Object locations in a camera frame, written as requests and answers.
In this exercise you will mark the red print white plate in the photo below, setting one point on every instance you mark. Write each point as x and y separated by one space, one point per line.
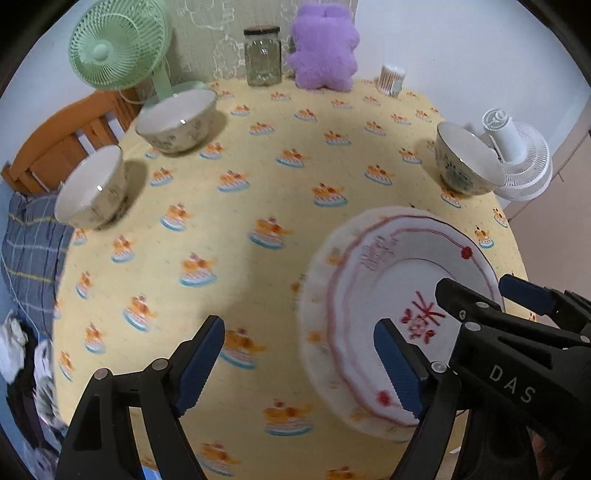
369 304

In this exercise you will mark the wooden chair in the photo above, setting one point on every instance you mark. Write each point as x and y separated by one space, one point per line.
51 143

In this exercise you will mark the small beige floral bowl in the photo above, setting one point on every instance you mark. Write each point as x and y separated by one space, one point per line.
175 115
87 194

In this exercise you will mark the purple plush toy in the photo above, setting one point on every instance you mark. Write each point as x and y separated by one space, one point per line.
323 50

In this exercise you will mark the pile of mixed clothes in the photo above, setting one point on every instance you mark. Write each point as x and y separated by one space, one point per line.
27 383

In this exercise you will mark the glass jar with lid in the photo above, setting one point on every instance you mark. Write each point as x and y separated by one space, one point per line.
263 57

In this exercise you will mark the yellow printed tablecloth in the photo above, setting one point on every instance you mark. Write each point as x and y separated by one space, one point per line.
231 207

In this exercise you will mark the green desk fan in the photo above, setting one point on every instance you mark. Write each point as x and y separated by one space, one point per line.
115 46

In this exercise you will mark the large green floral bowl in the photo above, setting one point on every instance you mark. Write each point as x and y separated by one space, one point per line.
461 170

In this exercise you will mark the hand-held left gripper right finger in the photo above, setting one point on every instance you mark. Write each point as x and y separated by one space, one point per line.
399 369

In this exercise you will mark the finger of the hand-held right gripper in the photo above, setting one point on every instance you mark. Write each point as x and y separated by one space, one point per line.
461 295
526 293

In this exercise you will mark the large orange flower plate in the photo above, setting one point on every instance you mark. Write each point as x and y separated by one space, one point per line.
311 318

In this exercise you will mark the blue plaid blanket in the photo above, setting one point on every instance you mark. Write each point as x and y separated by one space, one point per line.
32 249

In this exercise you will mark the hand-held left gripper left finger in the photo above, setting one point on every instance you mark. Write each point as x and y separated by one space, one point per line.
198 369

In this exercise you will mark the cotton swab container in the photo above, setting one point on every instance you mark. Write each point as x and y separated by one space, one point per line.
392 81

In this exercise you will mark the white standing fan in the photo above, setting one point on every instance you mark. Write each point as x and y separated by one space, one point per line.
521 157

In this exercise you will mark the green printed wall mat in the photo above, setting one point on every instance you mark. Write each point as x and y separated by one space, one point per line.
217 37

